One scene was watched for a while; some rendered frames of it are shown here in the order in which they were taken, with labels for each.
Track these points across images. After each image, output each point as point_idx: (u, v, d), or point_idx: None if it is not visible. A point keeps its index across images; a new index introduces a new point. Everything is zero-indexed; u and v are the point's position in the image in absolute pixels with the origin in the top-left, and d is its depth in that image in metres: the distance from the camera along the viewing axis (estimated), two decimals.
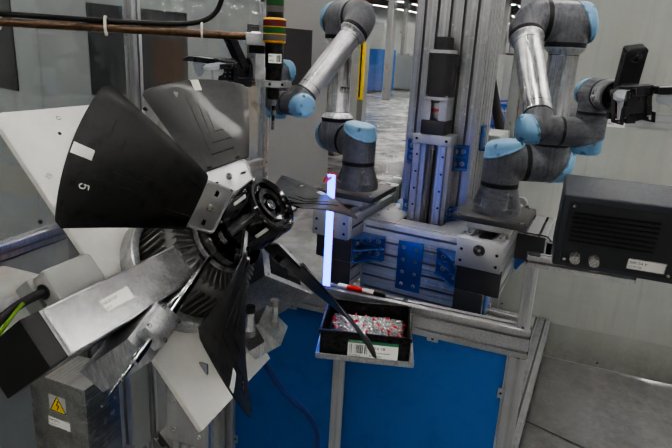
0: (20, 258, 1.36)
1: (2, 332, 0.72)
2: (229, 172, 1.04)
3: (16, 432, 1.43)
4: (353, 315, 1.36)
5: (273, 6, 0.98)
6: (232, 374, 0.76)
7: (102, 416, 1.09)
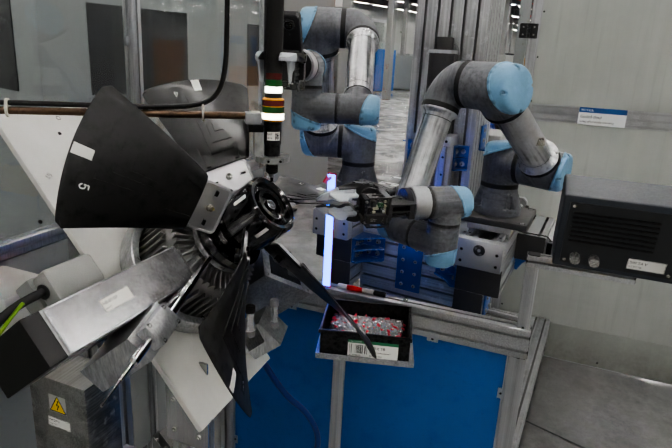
0: (20, 258, 1.36)
1: (2, 332, 0.72)
2: (229, 172, 1.04)
3: (16, 432, 1.43)
4: (353, 315, 1.36)
5: (272, 88, 1.02)
6: (232, 374, 0.76)
7: (102, 416, 1.09)
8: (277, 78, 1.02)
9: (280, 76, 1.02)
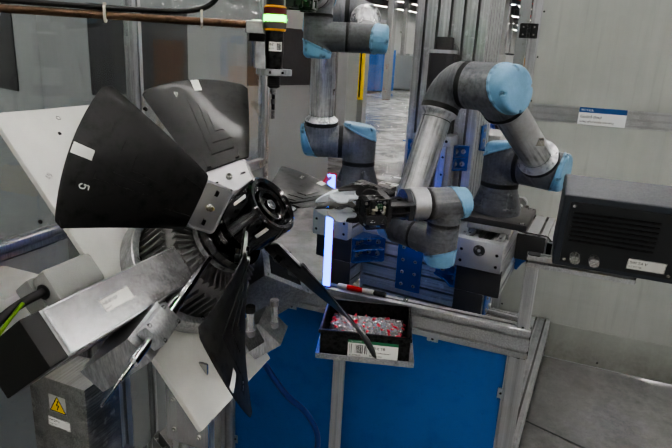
0: (20, 258, 1.36)
1: (2, 332, 0.72)
2: (229, 172, 1.04)
3: (16, 432, 1.43)
4: (353, 315, 1.36)
5: None
6: (232, 374, 0.76)
7: (102, 416, 1.09)
8: None
9: None
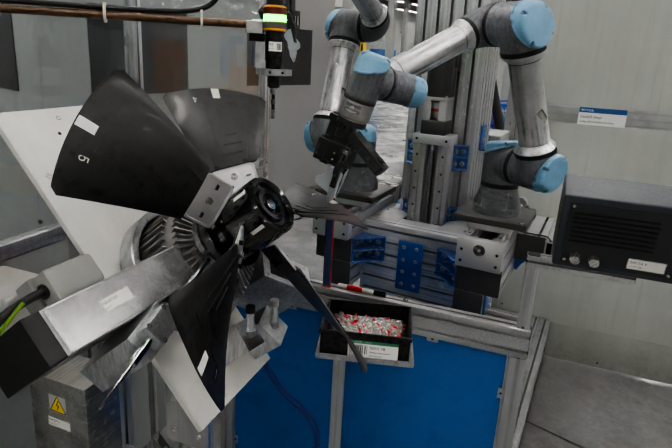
0: (20, 258, 1.36)
1: (2, 332, 0.72)
2: (235, 173, 1.06)
3: (16, 432, 1.43)
4: (353, 315, 1.36)
5: None
6: (203, 356, 0.73)
7: (102, 416, 1.09)
8: None
9: None
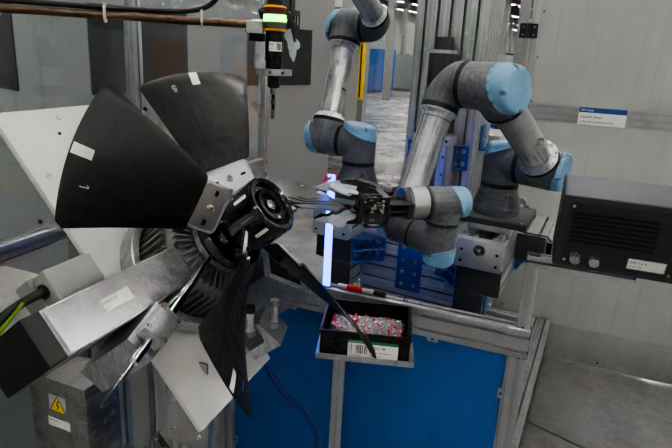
0: (20, 258, 1.36)
1: (2, 332, 0.72)
2: None
3: (16, 432, 1.43)
4: (353, 315, 1.36)
5: None
6: (88, 149, 0.77)
7: (102, 416, 1.09)
8: None
9: None
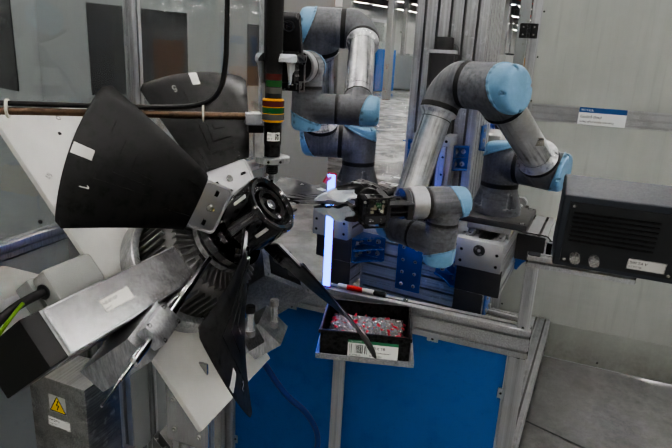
0: (20, 258, 1.36)
1: (2, 332, 0.72)
2: None
3: (16, 432, 1.43)
4: (353, 315, 1.36)
5: (272, 89, 1.02)
6: (88, 149, 0.77)
7: (102, 416, 1.09)
8: (277, 79, 1.02)
9: (280, 77, 1.02)
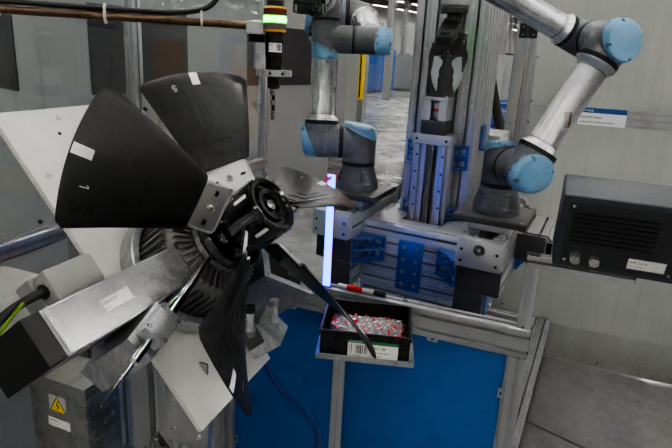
0: (20, 258, 1.36)
1: (2, 332, 0.72)
2: None
3: (16, 432, 1.43)
4: (353, 315, 1.36)
5: None
6: (88, 149, 0.77)
7: (102, 416, 1.09)
8: None
9: None
